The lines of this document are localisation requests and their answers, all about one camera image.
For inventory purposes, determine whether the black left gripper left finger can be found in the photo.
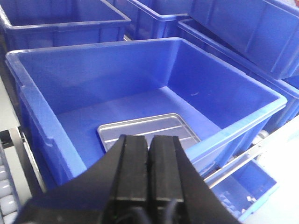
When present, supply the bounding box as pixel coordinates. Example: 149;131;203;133
15;135;148;224

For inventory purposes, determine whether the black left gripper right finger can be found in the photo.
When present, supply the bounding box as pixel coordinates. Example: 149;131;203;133
149;135;239;224

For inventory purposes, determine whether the small silver ribbed tray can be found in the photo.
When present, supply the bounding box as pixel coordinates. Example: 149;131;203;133
97;113;200;152

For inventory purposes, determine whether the large blue plastic box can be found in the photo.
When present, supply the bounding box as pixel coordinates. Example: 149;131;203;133
5;37;287;185

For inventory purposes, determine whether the small blue bin lower shelf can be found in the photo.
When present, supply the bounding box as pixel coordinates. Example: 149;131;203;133
211;159;278;222

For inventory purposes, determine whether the grey roller track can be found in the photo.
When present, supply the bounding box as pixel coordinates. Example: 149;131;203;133
0;127;47;224

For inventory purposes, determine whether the blue bin beneath tilted bin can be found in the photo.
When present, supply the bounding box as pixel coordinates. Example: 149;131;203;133
178;18;299;133

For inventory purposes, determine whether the blue bin back centre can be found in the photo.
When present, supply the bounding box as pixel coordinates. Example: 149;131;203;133
109;0;192;40

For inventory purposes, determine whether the tilted blue bin right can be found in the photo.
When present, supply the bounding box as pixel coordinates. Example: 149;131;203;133
189;0;299;79

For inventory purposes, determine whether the blue bin back left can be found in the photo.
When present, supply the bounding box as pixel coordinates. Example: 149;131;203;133
0;0;131;51

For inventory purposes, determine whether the steel front rack rail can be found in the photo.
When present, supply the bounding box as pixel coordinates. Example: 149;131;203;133
204;116;299;188

